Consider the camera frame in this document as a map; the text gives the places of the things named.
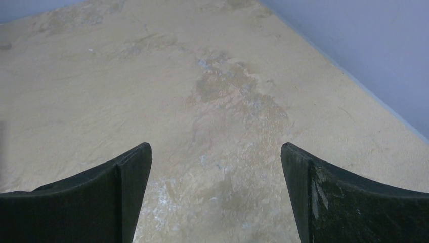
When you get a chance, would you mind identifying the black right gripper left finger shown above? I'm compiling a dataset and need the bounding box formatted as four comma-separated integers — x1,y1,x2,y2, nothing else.
1,143,152,242

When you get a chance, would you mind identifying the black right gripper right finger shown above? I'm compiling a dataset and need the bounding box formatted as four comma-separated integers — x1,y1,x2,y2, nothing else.
281,143,428,242

